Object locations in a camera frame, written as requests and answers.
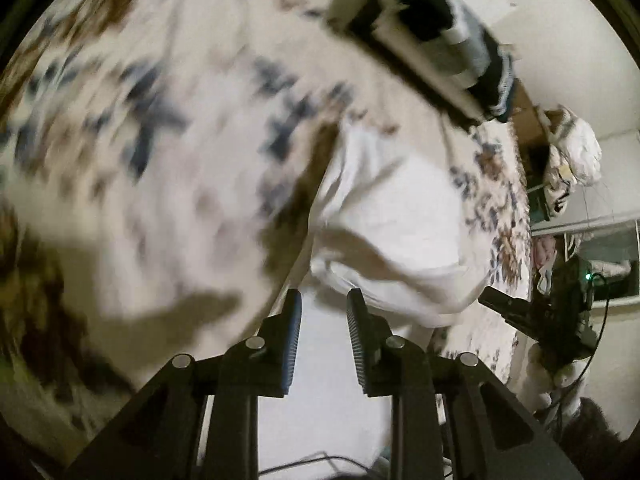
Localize white t-shirt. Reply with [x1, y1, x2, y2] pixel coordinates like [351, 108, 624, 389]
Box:
[196, 119, 494, 480]

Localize chair with piled clothes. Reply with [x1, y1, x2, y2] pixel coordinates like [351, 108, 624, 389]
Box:
[523, 105, 602, 223]

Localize black grey striped folded clothes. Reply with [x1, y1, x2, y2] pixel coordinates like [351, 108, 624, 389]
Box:
[326, 0, 518, 124]

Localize brown cardboard box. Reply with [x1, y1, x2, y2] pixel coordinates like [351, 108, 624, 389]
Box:
[511, 79, 547, 148]

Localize floral bed sheet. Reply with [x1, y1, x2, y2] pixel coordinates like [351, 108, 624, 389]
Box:
[1, 0, 530, 465]

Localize black cable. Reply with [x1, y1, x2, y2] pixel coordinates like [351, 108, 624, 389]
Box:
[534, 271, 612, 418]

